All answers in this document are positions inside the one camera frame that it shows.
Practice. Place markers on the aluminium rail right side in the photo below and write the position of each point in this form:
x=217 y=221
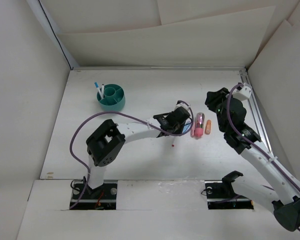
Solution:
x=257 y=117

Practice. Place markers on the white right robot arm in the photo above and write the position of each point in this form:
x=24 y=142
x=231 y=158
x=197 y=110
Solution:
x=282 y=197

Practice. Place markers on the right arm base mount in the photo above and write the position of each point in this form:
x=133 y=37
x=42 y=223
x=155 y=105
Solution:
x=219 y=197

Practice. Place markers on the blue highlighter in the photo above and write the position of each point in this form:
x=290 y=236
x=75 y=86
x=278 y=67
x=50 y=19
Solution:
x=187 y=127

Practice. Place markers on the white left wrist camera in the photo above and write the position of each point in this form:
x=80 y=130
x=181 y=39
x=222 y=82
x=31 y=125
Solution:
x=181 y=103

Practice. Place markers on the pink capped clear tube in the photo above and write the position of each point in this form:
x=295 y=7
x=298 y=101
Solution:
x=199 y=125

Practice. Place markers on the pink highlighter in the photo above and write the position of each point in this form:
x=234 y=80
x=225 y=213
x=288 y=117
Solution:
x=192 y=131

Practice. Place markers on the purple capped white marker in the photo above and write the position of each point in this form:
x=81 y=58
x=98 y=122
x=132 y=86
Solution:
x=103 y=90

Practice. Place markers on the orange highlighter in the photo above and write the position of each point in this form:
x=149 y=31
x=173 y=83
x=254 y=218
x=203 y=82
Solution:
x=208 y=126

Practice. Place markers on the teal round desk organizer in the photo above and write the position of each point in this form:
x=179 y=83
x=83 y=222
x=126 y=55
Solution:
x=114 y=98

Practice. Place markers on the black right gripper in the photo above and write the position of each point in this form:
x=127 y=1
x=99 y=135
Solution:
x=214 y=97

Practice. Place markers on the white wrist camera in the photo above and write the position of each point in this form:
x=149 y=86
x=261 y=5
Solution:
x=181 y=103
x=243 y=92

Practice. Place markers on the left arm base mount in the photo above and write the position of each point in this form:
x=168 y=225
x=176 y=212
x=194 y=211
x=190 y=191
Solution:
x=102 y=198

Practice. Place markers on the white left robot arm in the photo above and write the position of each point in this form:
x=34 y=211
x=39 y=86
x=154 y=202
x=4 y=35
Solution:
x=105 y=143

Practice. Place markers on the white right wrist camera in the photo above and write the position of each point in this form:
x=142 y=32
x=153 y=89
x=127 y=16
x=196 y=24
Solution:
x=243 y=92

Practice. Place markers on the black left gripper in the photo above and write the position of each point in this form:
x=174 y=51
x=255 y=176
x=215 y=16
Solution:
x=178 y=131

